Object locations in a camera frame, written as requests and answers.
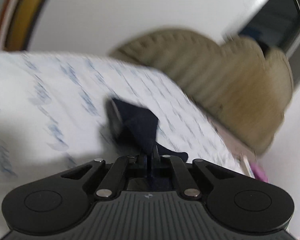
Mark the white small box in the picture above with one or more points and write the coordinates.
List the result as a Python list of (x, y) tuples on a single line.
[(246, 166)]

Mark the dark navy sock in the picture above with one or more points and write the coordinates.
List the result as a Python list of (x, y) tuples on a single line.
[(136, 127)]

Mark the purple cloth item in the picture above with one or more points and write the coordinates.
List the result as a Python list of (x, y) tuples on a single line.
[(258, 172)]

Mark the white bedsheet with blue script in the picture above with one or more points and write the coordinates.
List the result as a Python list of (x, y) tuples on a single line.
[(53, 117)]

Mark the olive tufted headboard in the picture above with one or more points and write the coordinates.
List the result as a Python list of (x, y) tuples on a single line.
[(244, 85)]

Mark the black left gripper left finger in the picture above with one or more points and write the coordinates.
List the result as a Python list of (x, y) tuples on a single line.
[(127, 173)]

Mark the wooden door frame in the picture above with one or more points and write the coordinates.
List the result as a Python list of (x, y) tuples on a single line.
[(18, 19)]

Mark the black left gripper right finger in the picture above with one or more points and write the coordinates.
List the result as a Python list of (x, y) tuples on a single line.
[(171, 167)]

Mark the dark window with frame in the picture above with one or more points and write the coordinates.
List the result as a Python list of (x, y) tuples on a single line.
[(277, 24)]

